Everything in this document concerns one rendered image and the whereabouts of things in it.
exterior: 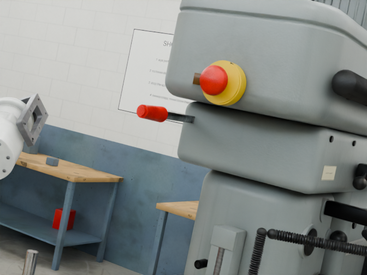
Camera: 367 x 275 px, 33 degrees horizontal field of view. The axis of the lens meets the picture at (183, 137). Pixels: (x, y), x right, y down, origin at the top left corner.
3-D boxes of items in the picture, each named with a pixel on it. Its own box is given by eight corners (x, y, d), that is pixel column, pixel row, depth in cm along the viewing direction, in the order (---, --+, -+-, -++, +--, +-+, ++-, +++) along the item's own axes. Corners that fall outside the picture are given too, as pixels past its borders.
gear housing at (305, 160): (314, 197, 88) (329, 127, 88) (171, 159, 101) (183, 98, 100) (373, 192, 117) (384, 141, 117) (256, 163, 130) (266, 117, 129)
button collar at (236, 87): (235, 108, 83) (244, 63, 82) (196, 100, 86) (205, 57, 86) (241, 109, 85) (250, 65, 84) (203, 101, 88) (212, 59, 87)
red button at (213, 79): (219, 96, 81) (226, 66, 80) (193, 91, 83) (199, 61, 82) (231, 99, 84) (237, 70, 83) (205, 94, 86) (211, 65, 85)
